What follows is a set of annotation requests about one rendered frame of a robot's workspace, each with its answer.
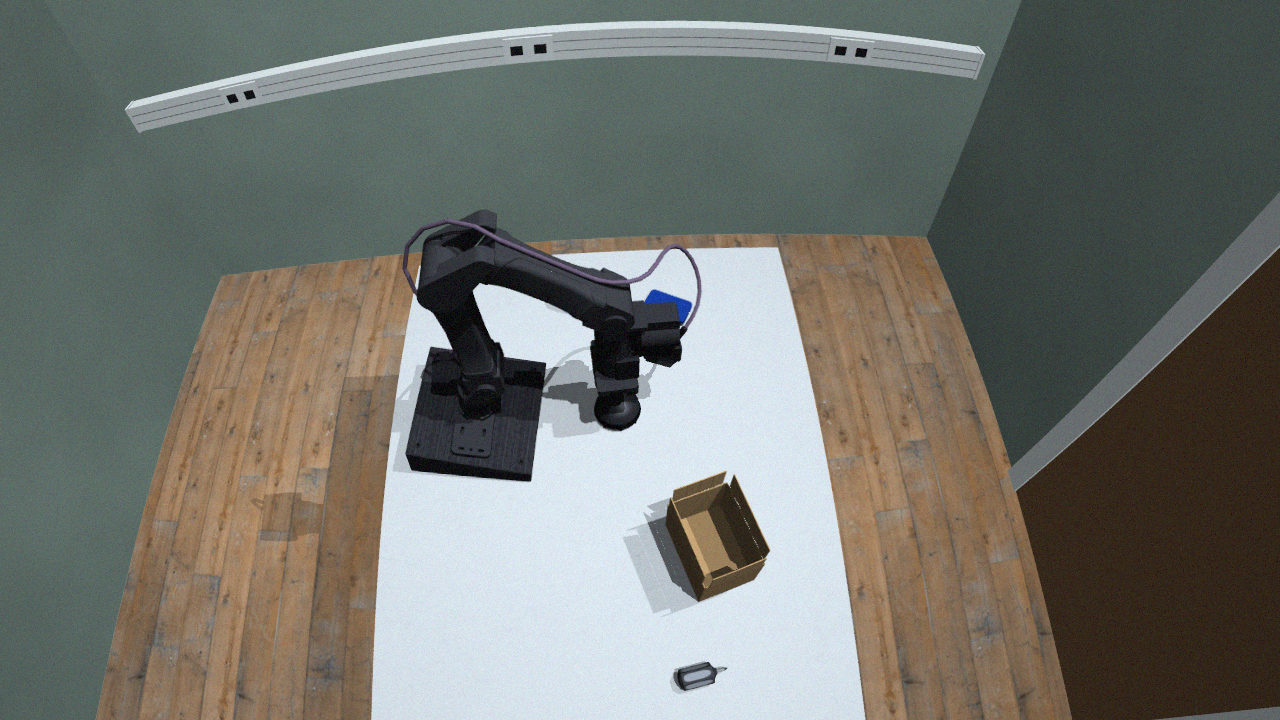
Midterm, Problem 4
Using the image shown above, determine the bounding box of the black screwdriver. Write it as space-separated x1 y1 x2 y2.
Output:
677 662 728 691

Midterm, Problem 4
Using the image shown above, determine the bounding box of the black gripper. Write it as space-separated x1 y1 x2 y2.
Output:
590 340 639 397

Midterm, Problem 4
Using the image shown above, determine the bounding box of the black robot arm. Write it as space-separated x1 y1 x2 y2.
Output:
417 210 682 459

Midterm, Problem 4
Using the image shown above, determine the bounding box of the brown cardboard box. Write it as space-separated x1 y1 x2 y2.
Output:
666 470 771 602

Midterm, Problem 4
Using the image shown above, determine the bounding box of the blue and grey ink pad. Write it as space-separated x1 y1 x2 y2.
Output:
644 290 692 325

